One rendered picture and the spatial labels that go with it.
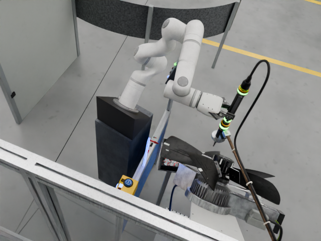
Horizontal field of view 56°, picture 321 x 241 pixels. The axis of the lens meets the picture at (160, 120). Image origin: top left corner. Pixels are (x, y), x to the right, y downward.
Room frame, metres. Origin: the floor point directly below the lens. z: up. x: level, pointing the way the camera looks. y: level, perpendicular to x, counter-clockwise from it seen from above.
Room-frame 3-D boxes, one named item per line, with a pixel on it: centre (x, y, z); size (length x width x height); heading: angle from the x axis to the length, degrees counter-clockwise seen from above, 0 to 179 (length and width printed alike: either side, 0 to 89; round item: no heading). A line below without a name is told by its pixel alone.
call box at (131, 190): (0.68, 0.11, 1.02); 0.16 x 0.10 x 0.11; 170
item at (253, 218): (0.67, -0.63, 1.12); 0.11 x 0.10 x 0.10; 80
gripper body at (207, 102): (0.92, -0.20, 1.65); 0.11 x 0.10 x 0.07; 80
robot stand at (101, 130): (1.27, 0.25, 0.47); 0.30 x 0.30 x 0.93; 70
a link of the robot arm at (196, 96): (0.93, -0.13, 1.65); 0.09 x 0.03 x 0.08; 170
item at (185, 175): (0.88, -0.25, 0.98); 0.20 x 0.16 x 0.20; 170
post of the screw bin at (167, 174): (1.04, -0.15, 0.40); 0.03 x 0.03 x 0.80; 5
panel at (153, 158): (1.07, 0.03, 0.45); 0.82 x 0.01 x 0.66; 170
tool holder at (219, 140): (0.89, -0.31, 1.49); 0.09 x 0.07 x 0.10; 25
